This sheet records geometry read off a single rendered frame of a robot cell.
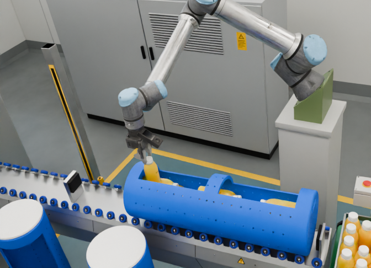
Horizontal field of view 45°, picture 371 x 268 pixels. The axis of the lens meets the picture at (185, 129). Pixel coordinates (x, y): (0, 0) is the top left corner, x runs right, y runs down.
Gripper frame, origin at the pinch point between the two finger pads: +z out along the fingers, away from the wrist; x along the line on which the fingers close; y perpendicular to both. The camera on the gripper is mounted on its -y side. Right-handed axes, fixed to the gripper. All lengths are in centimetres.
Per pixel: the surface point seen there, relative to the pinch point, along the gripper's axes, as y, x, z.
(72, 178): 52, 1, 22
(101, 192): 42, -6, 37
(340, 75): -54, -280, 108
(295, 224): -72, 11, 12
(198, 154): 55, -154, 130
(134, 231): 2.1, 22.4, 26.5
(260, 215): -57, 11, 11
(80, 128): 66, -32, 14
